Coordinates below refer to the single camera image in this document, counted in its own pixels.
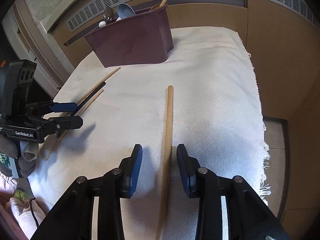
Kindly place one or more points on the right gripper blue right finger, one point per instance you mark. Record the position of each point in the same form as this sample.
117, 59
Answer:
187, 170

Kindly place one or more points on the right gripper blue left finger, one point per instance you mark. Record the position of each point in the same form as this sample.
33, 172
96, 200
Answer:
134, 169

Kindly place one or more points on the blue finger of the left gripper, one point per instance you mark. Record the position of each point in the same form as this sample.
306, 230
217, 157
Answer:
63, 107
65, 123

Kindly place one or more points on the steel spoon white ball handle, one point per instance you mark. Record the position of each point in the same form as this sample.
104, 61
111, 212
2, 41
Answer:
102, 24

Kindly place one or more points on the dark translucent plastic spoon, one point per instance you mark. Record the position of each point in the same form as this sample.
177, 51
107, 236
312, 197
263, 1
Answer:
108, 15

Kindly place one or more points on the blue grey plastic spoon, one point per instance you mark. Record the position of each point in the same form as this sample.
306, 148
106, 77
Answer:
124, 11

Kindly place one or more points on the wooden spoon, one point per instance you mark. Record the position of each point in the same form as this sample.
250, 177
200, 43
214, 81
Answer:
155, 7

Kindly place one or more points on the black handled dark spoon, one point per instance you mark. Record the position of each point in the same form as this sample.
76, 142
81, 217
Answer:
85, 101

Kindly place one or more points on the gloved hand holding left gripper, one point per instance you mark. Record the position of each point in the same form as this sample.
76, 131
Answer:
18, 159

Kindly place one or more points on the cream white table cloth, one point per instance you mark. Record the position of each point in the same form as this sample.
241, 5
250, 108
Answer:
217, 116

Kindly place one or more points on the maroon plastic utensil caddy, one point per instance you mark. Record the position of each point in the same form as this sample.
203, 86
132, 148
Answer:
141, 39

